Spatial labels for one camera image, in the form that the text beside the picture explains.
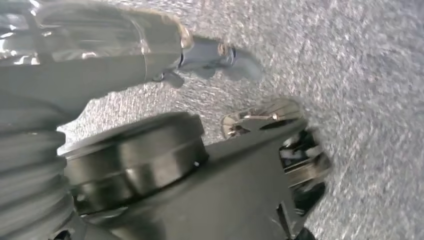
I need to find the grey ribbed base wheel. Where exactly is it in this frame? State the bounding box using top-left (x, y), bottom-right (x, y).
top-left (279, 128), bottom-right (333, 218)
top-left (220, 96), bottom-right (305, 140)

